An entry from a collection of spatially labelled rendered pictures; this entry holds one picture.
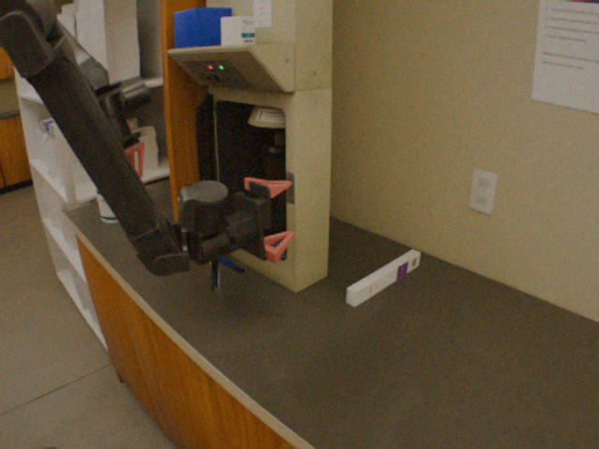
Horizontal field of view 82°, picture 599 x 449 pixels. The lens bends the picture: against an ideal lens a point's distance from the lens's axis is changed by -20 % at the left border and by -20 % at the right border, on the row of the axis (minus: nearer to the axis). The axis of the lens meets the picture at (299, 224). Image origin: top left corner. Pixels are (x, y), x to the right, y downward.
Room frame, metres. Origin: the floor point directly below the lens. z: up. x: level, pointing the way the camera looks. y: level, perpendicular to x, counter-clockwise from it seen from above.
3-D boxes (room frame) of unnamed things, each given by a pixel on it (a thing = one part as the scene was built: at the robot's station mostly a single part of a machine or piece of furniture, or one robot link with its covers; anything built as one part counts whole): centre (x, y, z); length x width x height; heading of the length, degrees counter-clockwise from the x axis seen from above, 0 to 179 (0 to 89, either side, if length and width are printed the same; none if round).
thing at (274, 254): (0.67, 0.05, 1.18); 0.09 x 0.07 x 0.07; 134
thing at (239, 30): (0.88, 0.13, 1.54); 0.05 x 0.05 x 0.06; 62
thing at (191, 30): (0.98, 0.22, 1.56); 0.10 x 0.10 x 0.09; 45
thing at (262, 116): (1.02, 0.04, 1.34); 0.18 x 0.18 x 0.05
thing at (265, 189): (0.67, 0.05, 1.25); 0.09 x 0.07 x 0.07; 134
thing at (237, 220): (0.62, 0.10, 1.21); 0.07 x 0.07 x 0.10; 44
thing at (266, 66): (0.92, 0.16, 1.46); 0.32 x 0.12 x 0.10; 45
